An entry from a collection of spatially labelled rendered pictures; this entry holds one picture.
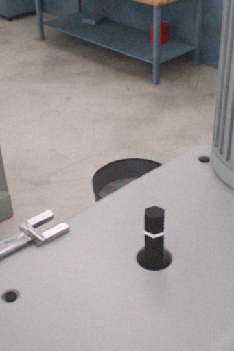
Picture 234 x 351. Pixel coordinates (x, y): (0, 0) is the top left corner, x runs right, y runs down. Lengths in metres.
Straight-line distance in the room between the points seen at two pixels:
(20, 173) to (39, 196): 0.37
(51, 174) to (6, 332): 3.67
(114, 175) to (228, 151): 2.48
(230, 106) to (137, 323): 0.26
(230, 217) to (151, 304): 0.16
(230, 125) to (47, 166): 3.67
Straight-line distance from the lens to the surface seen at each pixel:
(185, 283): 0.51
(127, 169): 3.10
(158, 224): 0.50
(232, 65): 0.59
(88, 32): 6.52
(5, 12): 7.91
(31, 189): 3.99
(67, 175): 4.09
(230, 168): 0.63
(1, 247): 0.56
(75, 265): 0.53
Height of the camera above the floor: 2.26
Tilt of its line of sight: 33 degrees down
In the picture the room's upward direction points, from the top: 2 degrees counter-clockwise
